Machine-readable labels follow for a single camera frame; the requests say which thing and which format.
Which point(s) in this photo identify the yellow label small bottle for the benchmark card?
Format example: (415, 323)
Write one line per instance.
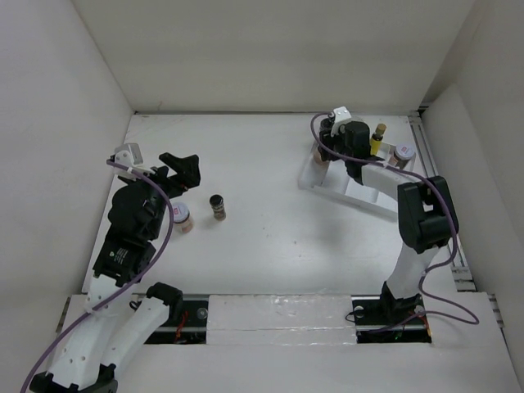
(376, 139)

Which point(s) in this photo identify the white foam front block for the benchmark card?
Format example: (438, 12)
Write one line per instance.
(270, 320)

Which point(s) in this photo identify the silver lid red label jar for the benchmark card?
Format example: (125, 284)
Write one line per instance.
(401, 155)

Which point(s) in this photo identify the grinder bottle with black cap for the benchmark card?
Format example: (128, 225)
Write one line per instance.
(325, 126)

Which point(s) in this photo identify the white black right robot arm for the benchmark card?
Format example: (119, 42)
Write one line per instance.
(426, 216)

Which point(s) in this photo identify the white divided plastic tray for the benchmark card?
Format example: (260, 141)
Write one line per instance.
(377, 194)

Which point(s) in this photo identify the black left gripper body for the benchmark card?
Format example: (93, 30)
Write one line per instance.
(161, 205)

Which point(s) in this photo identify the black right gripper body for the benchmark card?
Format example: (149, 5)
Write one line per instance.
(336, 144)

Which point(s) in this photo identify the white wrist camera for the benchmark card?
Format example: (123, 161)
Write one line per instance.
(340, 116)
(126, 158)

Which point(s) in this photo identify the small dark-cap spice bottle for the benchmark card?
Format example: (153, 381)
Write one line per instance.
(217, 205)

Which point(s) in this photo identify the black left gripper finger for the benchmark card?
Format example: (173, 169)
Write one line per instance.
(186, 170)
(170, 185)

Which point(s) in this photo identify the aluminium side rail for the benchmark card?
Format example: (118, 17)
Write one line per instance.
(459, 266)

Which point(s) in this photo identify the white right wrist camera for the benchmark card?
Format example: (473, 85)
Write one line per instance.
(340, 116)

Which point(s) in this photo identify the red label spice jar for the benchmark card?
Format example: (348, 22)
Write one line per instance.
(182, 217)

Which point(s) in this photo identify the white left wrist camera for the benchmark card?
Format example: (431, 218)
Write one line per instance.
(126, 158)

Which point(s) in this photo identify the pink cap spice bottle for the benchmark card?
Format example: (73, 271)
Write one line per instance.
(321, 158)

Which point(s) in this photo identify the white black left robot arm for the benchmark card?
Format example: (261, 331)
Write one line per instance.
(90, 354)

